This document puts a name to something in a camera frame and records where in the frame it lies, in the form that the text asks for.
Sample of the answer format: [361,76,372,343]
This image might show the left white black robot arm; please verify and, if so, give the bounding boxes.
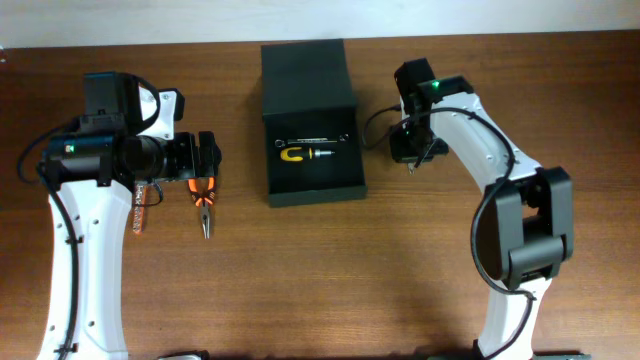
[36,72,221,359]

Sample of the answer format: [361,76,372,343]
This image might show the orange black long-nose pliers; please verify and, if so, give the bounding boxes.
[187,177,216,239]

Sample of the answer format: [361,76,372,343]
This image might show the yellow black stubby screwdriver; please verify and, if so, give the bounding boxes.
[280,146,335,162]

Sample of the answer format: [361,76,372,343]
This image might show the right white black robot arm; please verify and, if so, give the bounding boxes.
[394,58,574,359]

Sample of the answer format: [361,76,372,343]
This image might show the black open cardboard box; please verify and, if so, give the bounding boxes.
[261,39,367,207]

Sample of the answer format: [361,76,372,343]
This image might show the silver offset ring wrench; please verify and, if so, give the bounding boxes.
[274,133,350,148]

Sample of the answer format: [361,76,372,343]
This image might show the orange socket bit rail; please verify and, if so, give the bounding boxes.
[132,184,147,235]

